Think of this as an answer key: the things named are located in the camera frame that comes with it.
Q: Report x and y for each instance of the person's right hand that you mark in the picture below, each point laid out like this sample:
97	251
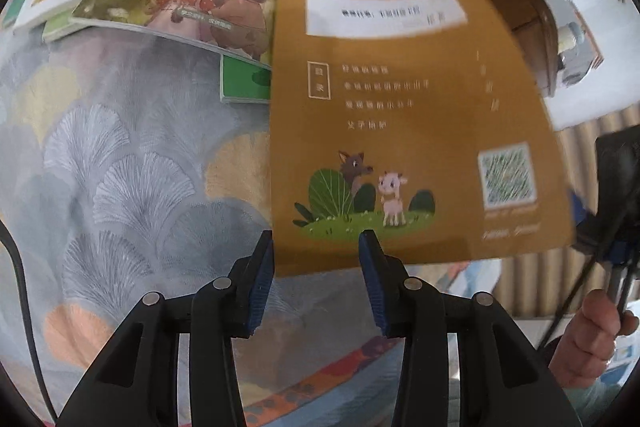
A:
595	332

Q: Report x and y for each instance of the fan-patterned tablecloth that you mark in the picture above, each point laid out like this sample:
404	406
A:
125	157

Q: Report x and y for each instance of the green cover book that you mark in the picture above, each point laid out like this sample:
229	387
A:
240	82

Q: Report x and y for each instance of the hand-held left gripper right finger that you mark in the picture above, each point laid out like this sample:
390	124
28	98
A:
372	287

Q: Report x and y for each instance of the silver metal box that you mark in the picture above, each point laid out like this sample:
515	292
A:
590	52

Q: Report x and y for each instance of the white round device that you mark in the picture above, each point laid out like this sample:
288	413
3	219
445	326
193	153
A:
568	39

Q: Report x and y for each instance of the brown wooden cabinet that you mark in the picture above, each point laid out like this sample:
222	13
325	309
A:
475	7

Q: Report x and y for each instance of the brown wolf and goat book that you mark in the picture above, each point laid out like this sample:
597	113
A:
400	107

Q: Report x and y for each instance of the pale green book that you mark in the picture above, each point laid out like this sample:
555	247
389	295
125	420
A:
60	32

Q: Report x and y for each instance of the beige striped sofa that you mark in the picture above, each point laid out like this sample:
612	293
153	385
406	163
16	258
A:
530	287

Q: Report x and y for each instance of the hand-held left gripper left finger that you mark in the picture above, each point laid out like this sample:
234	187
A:
260	287

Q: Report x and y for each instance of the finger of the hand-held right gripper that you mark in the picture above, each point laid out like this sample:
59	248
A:
579	209

